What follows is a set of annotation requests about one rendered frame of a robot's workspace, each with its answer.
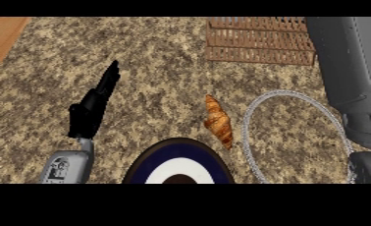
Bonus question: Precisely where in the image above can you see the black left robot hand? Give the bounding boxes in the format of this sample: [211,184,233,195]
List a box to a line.
[66,59,122,140]

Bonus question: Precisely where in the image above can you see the brown tiered shelf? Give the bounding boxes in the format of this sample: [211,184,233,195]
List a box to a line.
[205,16,319,67]

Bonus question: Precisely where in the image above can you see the blue and white round plate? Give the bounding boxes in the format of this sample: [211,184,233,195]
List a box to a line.
[122,137,236,185]

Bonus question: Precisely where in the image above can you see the golden brown croissant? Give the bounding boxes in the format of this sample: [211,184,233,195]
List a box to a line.
[203,93,234,151]

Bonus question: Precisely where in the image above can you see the pale wooden board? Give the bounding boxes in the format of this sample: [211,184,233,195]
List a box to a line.
[0,16,34,63]

